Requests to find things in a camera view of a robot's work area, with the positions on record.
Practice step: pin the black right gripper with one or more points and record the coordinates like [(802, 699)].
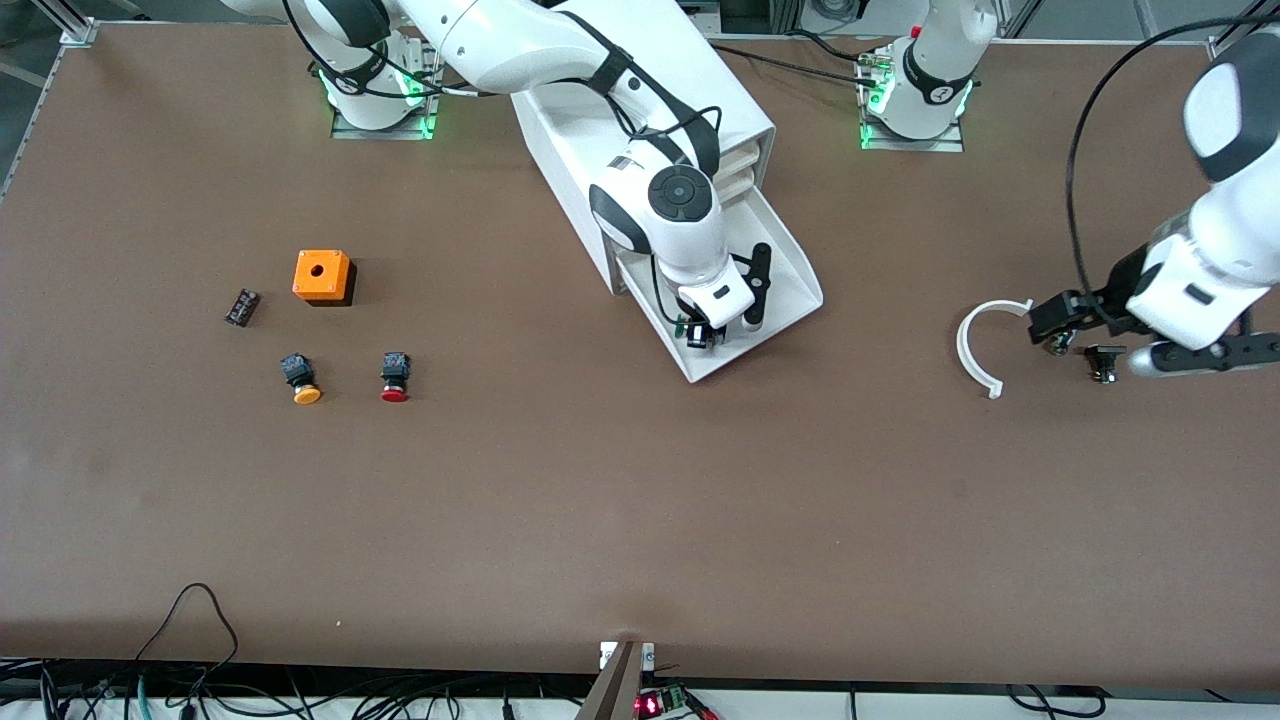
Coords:
[(705, 335)]

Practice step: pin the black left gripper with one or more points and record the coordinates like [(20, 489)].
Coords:
[(1118, 287)]

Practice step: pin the green push button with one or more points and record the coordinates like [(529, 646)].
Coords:
[(698, 342)]

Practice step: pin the lowest white cabinet drawer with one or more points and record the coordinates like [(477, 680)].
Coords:
[(790, 280)]

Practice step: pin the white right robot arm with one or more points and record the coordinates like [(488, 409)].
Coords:
[(520, 40)]

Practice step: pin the middle white cabinet drawer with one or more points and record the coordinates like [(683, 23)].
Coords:
[(740, 182)]

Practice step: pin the highest white cabinet drawer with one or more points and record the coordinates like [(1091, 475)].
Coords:
[(745, 158)]

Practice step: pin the white drawer cabinet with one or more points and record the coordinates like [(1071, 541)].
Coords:
[(560, 150)]

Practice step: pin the red push button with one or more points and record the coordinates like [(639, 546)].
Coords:
[(395, 370)]

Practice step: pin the orange button box with hole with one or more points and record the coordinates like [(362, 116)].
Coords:
[(320, 275)]

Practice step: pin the yellow push button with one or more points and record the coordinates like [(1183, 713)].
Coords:
[(300, 372)]

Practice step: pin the small grey black component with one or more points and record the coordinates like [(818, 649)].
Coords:
[(1058, 347)]

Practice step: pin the white curved plastic arc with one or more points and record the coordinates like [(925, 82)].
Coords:
[(962, 345)]

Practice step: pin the taupe angled bar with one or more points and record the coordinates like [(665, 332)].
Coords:
[(612, 690)]

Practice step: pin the circuit board with red light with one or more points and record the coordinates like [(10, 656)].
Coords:
[(650, 705)]

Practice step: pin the small black contact block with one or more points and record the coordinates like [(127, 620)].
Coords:
[(242, 308)]

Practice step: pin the small black bracket component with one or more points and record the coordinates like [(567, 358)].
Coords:
[(1105, 352)]

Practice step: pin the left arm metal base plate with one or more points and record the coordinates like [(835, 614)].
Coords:
[(920, 145)]

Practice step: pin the aluminium frame profile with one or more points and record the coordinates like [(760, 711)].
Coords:
[(75, 30), (1225, 42)]

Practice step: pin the small silver table bracket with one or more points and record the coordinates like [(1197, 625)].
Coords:
[(648, 655)]

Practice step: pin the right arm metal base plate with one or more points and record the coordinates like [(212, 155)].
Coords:
[(435, 110)]

